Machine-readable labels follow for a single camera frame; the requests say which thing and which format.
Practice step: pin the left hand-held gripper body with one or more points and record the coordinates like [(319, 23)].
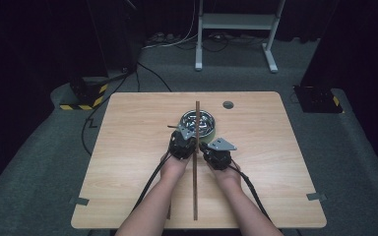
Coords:
[(181, 146)]

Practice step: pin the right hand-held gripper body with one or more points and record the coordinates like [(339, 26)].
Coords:
[(219, 157)]

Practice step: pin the person's right hand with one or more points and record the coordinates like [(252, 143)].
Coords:
[(226, 177)]

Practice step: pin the person's left hand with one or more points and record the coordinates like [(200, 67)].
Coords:
[(174, 167)]

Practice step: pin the round green coaster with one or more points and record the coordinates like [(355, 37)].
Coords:
[(211, 135)]

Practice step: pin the pile of metal screws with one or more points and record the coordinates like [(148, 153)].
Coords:
[(206, 124)]

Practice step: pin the thin black rod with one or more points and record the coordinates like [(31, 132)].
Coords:
[(172, 126)]

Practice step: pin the round metal bowl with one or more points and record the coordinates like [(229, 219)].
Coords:
[(205, 123)]

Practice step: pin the grey table grommet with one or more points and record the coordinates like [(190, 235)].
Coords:
[(228, 105)]

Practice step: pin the grey tape piece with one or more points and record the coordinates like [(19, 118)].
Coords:
[(79, 201), (316, 196)]

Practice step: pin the black box with yellow stripes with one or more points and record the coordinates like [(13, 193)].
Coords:
[(88, 95)]

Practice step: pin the dark power strip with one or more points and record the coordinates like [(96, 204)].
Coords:
[(160, 37)]

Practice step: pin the black perforated box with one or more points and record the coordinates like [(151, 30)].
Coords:
[(318, 100)]

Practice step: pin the white metal stand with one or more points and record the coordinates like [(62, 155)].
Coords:
[(236, 21)]

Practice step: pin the dark stand pole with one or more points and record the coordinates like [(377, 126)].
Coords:
[(111, 36)]

